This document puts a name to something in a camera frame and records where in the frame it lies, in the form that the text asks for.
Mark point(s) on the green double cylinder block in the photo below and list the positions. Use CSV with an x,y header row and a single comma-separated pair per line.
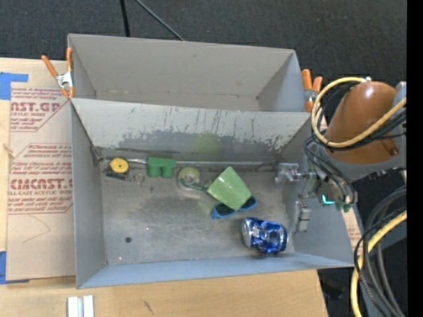
x,y
160,167

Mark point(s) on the blue sunglasses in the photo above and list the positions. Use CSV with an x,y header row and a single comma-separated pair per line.
x,y
220,211

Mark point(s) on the crushed blue can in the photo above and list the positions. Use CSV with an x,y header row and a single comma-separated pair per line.
x,y
264,235

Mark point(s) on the brown cardboard board red print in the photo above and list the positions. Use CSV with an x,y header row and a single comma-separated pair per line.
x,y
39,230

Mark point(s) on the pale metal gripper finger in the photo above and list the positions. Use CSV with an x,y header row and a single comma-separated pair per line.
x,y
302,216
287,174

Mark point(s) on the light green cup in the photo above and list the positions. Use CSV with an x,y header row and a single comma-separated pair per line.
x,y
229,188

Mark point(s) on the grey metal bin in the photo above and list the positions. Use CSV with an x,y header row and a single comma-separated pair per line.
x,y
185,223

